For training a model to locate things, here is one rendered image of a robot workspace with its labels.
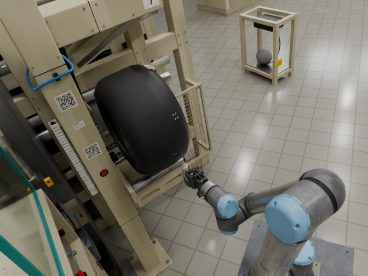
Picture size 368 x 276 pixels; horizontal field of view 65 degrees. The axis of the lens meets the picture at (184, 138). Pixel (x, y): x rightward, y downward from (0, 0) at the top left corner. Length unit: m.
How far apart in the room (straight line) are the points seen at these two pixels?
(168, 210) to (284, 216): 1.93
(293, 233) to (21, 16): 1.09
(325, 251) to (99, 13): 1.61
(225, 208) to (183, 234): 1.29
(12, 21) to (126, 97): 0.51
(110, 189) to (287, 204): 1.09
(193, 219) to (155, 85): 1.45
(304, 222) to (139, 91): 0.90
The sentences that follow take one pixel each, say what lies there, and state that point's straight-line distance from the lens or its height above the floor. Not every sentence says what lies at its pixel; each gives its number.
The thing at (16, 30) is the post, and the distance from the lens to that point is 1.22.
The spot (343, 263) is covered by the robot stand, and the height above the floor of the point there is 0.60.
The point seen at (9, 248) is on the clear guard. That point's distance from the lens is 0.75.
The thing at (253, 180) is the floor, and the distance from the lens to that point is 2.74.
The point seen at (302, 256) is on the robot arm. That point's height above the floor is 0.89.
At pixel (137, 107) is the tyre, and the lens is 1.33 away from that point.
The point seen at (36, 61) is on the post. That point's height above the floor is 1.71.
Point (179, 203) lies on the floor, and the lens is 2.66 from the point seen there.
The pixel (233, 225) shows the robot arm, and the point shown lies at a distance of 1.33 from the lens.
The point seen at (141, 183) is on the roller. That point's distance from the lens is 1.64.
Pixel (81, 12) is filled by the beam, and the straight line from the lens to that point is 1.53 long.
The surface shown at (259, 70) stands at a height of 0.12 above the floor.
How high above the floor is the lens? 2.09
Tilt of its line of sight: 40 degrees down
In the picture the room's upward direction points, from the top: 13 degrees counter-clockwise
